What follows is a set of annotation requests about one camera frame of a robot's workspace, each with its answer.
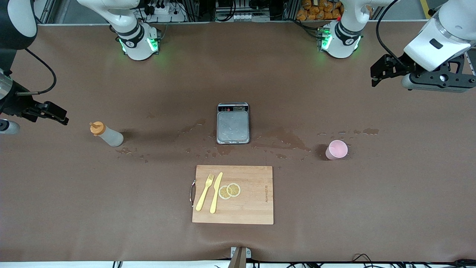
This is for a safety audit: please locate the translucent sauce bottle orange cap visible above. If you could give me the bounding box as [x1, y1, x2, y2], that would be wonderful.
[90, 121, 124, 147]

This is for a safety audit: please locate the pink plastic cup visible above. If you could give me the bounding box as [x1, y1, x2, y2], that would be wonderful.
[325, 140, 348, 160]

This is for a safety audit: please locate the bag of orange snacks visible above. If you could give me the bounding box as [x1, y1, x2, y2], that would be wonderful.
[296, 0, 344, 21]

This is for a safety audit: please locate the brown table mat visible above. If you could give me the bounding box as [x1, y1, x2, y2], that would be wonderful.
[0, 20, 476, 263]

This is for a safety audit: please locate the white power strip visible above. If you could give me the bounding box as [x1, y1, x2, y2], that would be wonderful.
[222, 13, 254, 21]
[144, 3, 186, 22]

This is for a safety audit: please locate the silver digital kitchen scale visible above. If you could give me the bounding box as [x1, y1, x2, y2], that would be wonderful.
[216, 103, 250, 144]

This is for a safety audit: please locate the yellow plastic fork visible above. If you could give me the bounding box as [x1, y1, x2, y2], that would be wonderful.
[196, 173, 215, 212]

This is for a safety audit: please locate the yellow plastic knife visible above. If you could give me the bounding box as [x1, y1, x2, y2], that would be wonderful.
[210, 172, 223, 214]

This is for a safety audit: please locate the wooden cutting board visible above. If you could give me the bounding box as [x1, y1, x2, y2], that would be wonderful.
[192, 165, 274, 225]

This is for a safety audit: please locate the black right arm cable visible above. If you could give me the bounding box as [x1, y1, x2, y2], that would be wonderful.
[17, 48, 57, 96]

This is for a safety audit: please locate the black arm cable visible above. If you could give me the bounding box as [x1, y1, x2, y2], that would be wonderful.
[376, 0, 409, 67]
[17, 48, 57, 96]

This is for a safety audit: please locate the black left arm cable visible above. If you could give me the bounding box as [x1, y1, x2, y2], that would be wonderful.
[376, 0, 409, 67]

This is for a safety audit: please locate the black cable bundle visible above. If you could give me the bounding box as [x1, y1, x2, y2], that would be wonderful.
[253, 254, 476, 268]

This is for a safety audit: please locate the grey table edge bracket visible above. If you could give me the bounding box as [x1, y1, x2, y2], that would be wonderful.
[229, 246, 252, 268]

